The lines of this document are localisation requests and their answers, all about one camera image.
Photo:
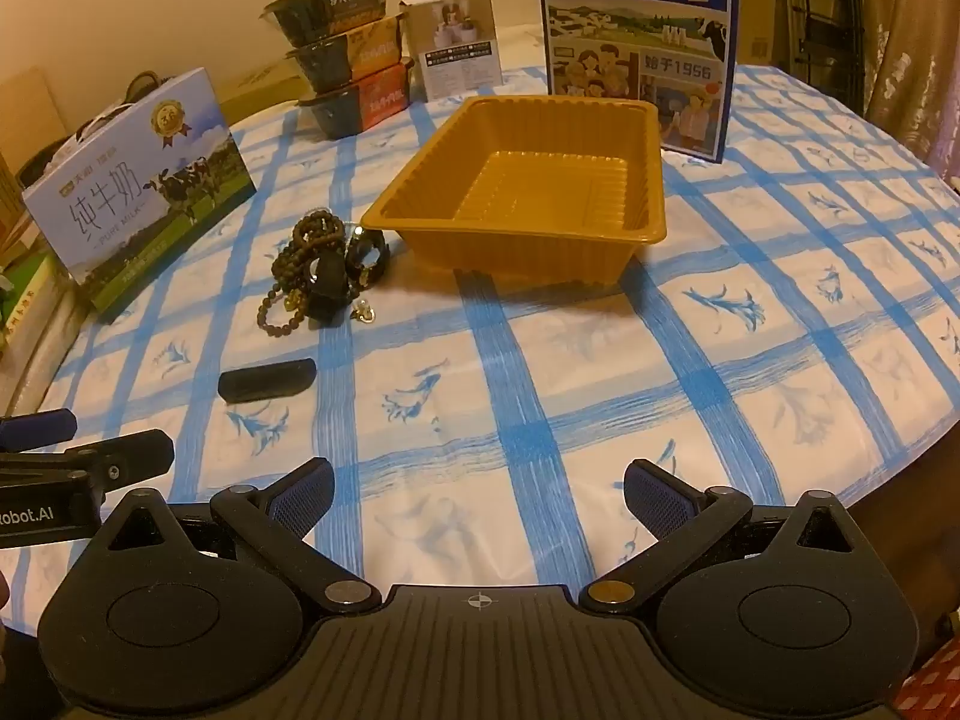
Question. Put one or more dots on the large cardboard box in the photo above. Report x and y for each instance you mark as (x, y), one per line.
(759, 0)

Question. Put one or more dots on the red checked cloth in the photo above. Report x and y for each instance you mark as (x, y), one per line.
(941, 682)

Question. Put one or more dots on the small gold charm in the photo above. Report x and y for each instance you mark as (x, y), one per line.
(364, 310)

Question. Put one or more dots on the pink curtain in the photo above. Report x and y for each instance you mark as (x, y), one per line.
(915, 52)

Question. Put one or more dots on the black food bowl red label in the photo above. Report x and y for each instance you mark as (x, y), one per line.
(352, 101)

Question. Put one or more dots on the black folding hand cart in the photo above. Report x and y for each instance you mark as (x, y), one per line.
(821, 22)

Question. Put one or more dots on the small white product box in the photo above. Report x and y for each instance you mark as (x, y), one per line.
(454, 41)

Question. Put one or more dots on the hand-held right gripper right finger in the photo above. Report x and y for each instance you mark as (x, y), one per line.
(660, 502)

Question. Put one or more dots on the cow print milk box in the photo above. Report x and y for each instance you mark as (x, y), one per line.
(135, 187)

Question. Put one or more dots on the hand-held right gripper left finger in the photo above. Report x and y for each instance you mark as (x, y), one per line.
(304, 499)

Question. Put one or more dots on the black hair clip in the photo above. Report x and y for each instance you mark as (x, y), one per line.
(266, 379)

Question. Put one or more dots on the blue checked tablecloth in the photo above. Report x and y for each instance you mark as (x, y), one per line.
(600, 360)

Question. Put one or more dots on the yellow plastic tray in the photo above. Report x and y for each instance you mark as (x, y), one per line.
(517, 187)

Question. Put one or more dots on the low cardboard box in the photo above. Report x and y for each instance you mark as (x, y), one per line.
(259, 90)

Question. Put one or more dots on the green book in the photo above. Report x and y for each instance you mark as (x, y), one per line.
(30, 292)

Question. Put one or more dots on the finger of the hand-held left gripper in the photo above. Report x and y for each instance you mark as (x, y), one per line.
(127, 454)
(37, 427)

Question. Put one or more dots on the black food bowl orange label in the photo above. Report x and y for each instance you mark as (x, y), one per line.
(337, 52)

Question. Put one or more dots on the tall blue milk carton box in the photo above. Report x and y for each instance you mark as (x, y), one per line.
(637, 37)

